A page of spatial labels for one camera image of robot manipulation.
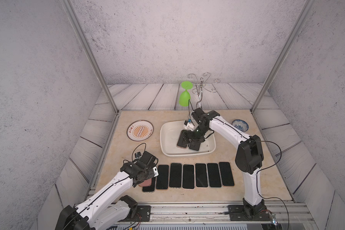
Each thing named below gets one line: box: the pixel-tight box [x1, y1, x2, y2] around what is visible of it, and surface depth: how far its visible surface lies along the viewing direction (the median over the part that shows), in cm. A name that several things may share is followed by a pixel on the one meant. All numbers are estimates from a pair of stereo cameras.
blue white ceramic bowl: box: [231, 119, 249, 133], surface depth 110 cm
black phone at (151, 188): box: [142, 181, 156, 192], surface depth 82 cm
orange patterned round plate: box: [126, 119, 154, 142], surface depth 110 cm
